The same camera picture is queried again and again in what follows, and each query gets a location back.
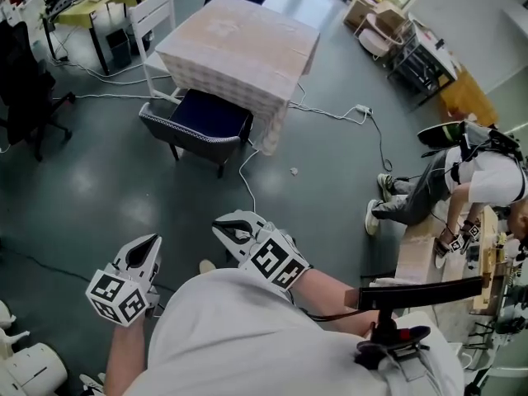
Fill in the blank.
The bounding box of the yellow wooden board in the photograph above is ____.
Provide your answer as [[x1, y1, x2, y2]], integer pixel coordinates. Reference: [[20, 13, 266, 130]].
[[438, 68, 499, 128]]

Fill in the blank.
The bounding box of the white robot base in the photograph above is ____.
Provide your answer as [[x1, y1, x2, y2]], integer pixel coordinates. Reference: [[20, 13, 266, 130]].
[[0, 299, 69, 396]]

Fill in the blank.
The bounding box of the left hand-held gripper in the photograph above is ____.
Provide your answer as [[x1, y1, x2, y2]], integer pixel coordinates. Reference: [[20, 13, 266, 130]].
[[85, 233, 163, 328]]

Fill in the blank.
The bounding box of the brown cardboard box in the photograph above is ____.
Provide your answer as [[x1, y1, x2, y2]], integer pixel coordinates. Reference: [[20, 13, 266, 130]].
[[342, 0, 410, 37]]

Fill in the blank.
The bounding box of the white power cable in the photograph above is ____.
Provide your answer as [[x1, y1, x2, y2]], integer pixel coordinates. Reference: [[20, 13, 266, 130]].
[[238, 82, 368, 215]]

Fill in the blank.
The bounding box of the long white floor cable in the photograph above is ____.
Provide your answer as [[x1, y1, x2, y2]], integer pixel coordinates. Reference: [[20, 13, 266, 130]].
[[43, 54, 182, 101]]

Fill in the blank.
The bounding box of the person's white shirt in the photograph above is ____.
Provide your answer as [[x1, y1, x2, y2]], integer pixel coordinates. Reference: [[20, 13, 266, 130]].
[[135, 268, 465, 396]]

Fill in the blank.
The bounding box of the white wooden chair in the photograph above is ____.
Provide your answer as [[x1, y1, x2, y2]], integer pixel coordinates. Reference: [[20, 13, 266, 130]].
[[128, 0, 183, 101]]

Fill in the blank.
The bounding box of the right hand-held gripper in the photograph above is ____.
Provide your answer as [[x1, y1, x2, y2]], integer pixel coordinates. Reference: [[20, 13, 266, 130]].
[[211, 209, 312, 293]]

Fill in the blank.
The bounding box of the black waste bin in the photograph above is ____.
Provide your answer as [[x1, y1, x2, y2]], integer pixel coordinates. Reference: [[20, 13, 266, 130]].
[[106, 28, 133, 70]]

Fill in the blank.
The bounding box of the black chest camera mount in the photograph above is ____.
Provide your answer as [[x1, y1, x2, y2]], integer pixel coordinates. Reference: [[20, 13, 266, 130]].
[[343, 275, 484, 371]]

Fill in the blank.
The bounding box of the thin black floor cable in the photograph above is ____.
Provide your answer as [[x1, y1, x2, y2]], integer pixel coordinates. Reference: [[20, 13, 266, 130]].
[[0, 243, 98, 282]]

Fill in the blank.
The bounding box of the grey upholstered chair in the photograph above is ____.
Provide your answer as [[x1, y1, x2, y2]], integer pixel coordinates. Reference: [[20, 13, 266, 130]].
[[138, 88, 255, 180]]

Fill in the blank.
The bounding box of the black wire rack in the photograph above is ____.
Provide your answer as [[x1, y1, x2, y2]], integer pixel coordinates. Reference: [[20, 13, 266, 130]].
[[386, 26, 460, 107]]

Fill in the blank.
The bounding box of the table with checked cloth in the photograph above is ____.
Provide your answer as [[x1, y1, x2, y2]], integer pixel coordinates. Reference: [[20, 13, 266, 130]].
[[154, 0, 322, 158]]

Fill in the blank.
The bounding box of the person's left forearm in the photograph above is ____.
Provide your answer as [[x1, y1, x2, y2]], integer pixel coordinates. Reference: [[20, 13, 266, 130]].
[[104, 314, 152, 396]]

